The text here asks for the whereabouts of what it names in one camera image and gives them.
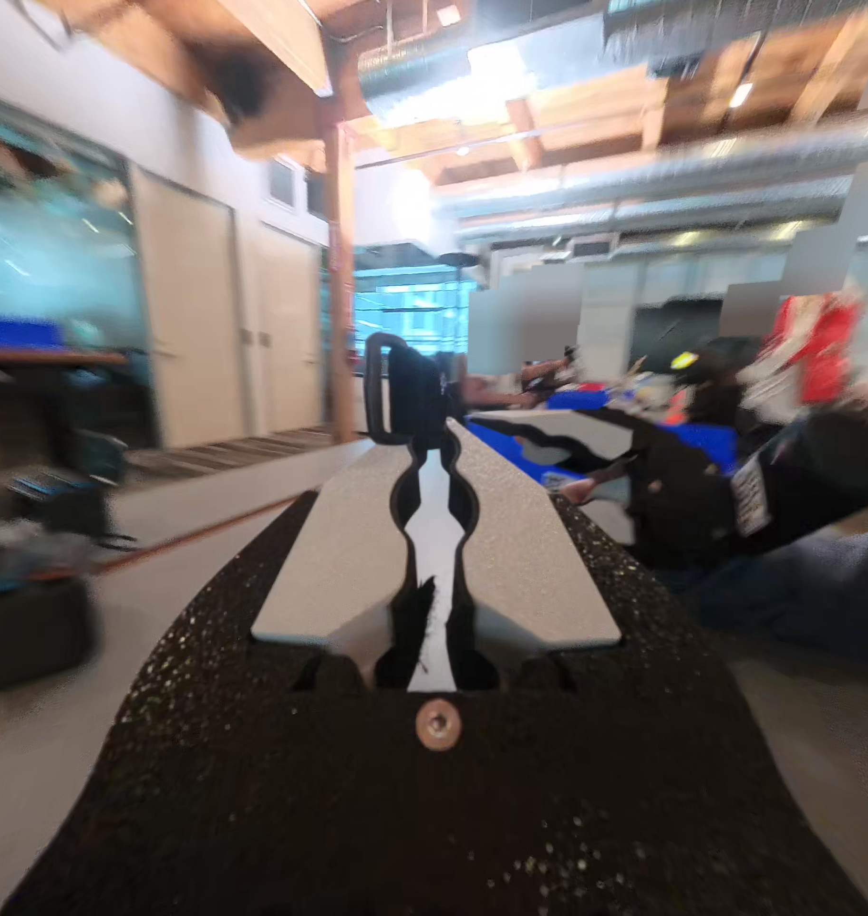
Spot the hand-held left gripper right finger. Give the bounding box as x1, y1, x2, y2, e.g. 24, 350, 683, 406
444, 417, 622, 691

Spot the black wall screen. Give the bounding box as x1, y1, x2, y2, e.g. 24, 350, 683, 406
634, 301, 726, 373

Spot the blue plastic bin with tag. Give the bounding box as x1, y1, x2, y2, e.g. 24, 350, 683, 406
470, 418, 739, 489

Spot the black battery charger case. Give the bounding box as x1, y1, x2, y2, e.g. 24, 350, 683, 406
12, 429, 129, 546
0, 572, 100, 691

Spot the dark blue storage bin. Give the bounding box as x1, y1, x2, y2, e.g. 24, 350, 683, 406
0, 318, 66, 352

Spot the long silver ceiling duct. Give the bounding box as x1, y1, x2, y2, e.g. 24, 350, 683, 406
434, 154, 857, 239

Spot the wooden post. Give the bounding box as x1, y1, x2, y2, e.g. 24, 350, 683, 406
323, 122, 360, 445

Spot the person's right hand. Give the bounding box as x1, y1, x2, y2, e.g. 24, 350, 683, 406
559, 461, 624, 505

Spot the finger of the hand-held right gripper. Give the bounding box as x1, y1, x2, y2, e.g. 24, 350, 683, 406
520, 438, 592, 469
468, 408, 642, 475

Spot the person's right forearm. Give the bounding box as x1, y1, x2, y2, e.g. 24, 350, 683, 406
663, 522, 868, 645

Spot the silver elbow air duct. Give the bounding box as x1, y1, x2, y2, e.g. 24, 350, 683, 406
359, 36, 472, 124

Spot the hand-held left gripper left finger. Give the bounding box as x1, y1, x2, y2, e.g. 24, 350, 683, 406
251, 428, 436, 689

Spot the black fabric strap with buckle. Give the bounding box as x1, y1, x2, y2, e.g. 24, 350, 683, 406
362, 333, 453, 452

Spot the long wooden-edged desk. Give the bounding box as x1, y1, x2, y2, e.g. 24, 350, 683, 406
0, 347, 132, 459

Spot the white door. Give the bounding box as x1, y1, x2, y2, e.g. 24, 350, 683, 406
132, 168, 247, 449
251, 222, 328, 435

